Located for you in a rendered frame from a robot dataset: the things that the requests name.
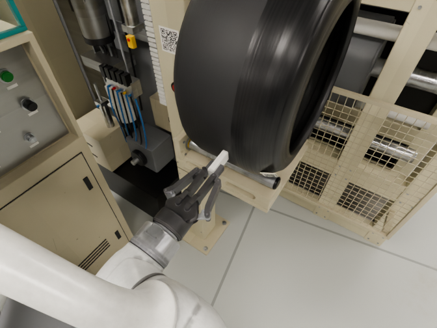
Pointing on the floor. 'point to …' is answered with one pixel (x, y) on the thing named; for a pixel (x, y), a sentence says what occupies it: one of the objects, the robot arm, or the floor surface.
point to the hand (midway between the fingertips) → (218, 163)
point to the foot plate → (203, 245)
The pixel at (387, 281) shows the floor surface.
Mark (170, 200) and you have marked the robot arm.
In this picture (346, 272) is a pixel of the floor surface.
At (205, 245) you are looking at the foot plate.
